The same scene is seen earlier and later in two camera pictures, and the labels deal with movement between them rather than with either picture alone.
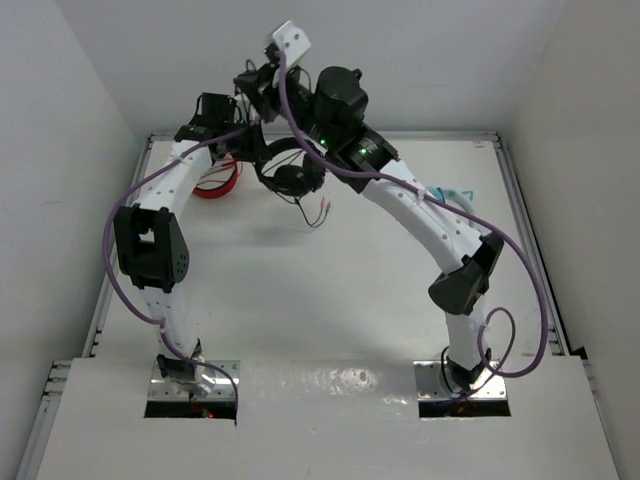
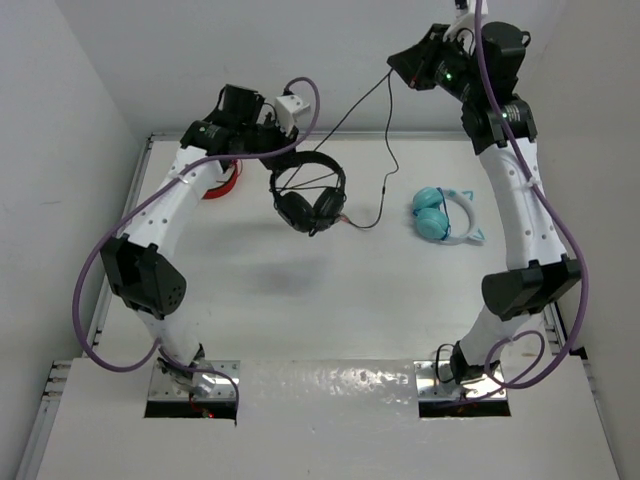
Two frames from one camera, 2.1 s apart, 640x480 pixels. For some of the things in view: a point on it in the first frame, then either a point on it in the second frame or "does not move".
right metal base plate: [430, 385] does not move
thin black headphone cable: [318, 223] -> [336, 125]
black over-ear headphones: [298, 180] -> [299, 210]
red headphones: [220, 191] does not move
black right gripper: [262, 86] -> [416, 62]
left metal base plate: [162, 390] does not move
